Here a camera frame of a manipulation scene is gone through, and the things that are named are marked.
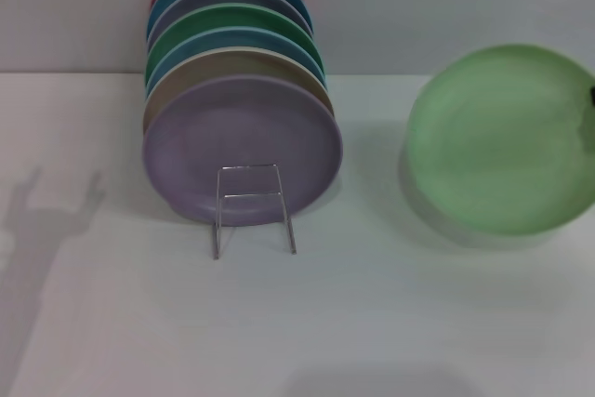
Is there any light green plate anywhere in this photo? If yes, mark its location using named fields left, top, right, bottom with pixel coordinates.
left=398, top=43, right=595, bottom=249

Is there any dark green plate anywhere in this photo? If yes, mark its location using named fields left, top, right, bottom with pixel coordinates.
left=143, top=3, right=324, bottom=86

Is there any beige plate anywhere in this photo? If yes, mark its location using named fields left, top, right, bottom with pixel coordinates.
left=142, top=46, right=337, bottom=136

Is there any lavender plate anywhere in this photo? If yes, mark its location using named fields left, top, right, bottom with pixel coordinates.
left=141, top=73, right=344, bottom=227

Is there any light blue plate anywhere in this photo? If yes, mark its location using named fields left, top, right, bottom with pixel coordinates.
left=146, top=27, right=329, bottom=91

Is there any metal wire plate rack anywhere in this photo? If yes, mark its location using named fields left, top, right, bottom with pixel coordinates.
left=212, top=163, right=298, bottom=260

